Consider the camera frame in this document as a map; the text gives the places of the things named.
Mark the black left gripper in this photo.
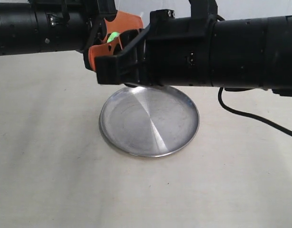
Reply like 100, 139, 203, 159
62, 0, 151, 85

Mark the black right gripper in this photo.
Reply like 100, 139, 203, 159
146, 0, 215, 86

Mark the thin yellow-green glow stick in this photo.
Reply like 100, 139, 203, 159
107, 31, 119, 43

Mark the left robot arm black grey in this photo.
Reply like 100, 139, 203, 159
0, 0, 143, 71

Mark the right robot arm black grey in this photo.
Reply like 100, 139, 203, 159
95, 0, 292, 97

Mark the round stainless steel plate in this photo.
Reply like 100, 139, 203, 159
98, 86, 200, 157

